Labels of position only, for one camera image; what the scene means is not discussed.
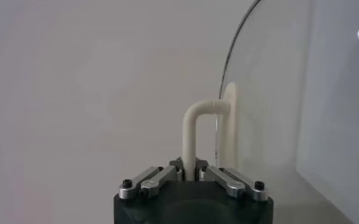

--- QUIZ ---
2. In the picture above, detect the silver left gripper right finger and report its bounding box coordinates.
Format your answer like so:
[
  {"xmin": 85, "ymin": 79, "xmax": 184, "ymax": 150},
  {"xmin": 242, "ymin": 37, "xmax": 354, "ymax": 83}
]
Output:
[{"xmin": 196, "ymin": 157, "xmax": 270, "ymax": 202}]

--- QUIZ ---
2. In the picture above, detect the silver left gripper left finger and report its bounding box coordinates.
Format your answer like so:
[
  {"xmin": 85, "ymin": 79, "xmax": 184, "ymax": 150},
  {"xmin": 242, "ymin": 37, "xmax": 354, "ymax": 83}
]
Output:
[{"xmin": 118, "ymin": 157, "xmax": 185, "ymax": 200}]

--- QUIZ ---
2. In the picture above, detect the glass lid with cream handle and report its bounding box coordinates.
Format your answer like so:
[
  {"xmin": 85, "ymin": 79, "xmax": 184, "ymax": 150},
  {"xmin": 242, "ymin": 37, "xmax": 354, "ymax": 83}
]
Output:
[{"xmin": 182, "ymin": 0, "xmax": 359, "ymax": 224}]

